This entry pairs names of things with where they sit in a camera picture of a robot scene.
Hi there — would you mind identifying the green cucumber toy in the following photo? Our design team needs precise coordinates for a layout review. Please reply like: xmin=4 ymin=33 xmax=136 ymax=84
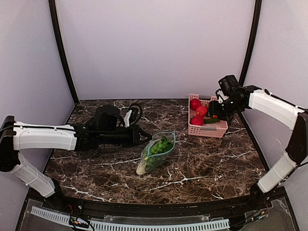
xmin=204 ymin=118 xmax=220 ymax=124

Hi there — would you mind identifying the green grapes toy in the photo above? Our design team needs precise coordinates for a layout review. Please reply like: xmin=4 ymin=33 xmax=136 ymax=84
xmin=150 ymin=142 xmax=162 ymax=155

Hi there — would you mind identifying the clear zip top bag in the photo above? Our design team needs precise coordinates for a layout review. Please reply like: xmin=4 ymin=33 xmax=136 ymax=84
xmin=136 ymin=130 xmax=176 ymax=176

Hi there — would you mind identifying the green leafy lettuce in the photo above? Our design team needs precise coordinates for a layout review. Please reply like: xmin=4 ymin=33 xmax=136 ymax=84
xmin=159 ymin=136 xmax=174 ymax=153

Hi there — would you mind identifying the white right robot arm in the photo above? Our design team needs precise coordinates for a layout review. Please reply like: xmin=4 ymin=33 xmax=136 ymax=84
xmin=207 ymin=75 xmax=308 ymax=209

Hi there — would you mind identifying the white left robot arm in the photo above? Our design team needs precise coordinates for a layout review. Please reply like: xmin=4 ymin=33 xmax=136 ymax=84
xmin=0 ymin=103 xmax=152 ymax=200

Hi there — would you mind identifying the red apple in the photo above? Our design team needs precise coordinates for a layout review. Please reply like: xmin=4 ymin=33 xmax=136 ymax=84
xmin=196 ymin=105 xmax=207 ymax=117

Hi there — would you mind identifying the red strawberry toy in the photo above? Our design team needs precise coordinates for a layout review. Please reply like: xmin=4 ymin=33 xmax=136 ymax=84
xmin=190 ymin=115 xmax=204 ymax=126

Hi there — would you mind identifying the red pepper toy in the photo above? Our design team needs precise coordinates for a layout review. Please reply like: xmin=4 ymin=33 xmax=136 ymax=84
xmin=190 ymin=98 xmax=202 ymax=111

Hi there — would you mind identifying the pink plastic basket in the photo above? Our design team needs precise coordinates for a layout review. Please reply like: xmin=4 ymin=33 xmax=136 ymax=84
xmin=188 ymin=94 xmax=228 ymax=138

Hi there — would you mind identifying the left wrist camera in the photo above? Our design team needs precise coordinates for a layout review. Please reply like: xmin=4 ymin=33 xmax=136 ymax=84
xmin=124 ymin=103 xmax=143 ymax=128

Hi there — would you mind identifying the black front frame rail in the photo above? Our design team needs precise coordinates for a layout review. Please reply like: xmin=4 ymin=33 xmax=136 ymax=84
xmin=43 ymin=179 xmax=272 ymax=219

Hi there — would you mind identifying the grey slotted cable duct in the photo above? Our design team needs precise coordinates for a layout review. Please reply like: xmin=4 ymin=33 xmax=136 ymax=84
xmin=30 ymin=206 xmax=230 ymax=231

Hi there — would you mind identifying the black right frame post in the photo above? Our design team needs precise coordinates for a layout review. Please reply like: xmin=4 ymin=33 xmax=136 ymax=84
xmin=239 ymin=0 xmax=262 ymax=86

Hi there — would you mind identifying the black frame post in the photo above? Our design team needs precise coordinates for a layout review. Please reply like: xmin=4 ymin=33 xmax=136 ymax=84
xmin=239 ymin=0 xmax=262 ymax=86
xmin=48 ymin=0 xmax=79 ymax=105

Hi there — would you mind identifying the black left frame post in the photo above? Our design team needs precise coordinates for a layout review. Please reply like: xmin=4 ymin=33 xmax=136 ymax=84
xmin=48 ymin=0 xmax=79 ymax=105

